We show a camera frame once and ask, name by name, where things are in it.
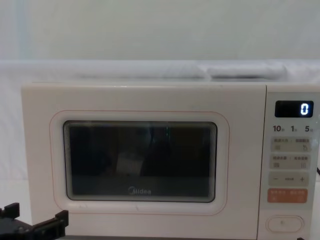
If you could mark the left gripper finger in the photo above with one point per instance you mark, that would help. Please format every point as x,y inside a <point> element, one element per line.
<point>53,221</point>
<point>11,212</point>

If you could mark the cream microwave oven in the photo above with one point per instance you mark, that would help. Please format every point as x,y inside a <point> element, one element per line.
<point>150,100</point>

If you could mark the oven control panel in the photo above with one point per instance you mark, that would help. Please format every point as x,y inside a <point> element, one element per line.
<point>290,180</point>

